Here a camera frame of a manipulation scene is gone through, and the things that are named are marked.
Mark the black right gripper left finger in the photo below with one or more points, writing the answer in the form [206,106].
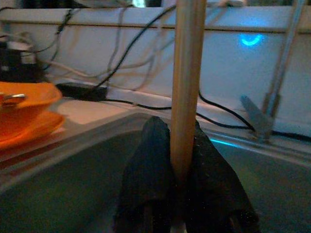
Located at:
[148,182]

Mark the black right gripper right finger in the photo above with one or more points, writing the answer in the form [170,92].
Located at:
[213,194]

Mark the wooden chopstick pair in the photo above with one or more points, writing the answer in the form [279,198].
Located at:
[188,72]

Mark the orange plastic plate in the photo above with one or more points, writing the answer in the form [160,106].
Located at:
[36,131]

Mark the orange plastic bowl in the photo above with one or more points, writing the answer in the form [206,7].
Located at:
[29,114]

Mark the stainless steel sink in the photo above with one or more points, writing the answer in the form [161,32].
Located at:
[73,182]

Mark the grey metal faucet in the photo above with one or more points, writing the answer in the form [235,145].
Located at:
[260,119]

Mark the black power adapter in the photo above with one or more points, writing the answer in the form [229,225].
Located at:
[80,91]

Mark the black charger box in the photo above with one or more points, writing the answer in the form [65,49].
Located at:
[17,65]

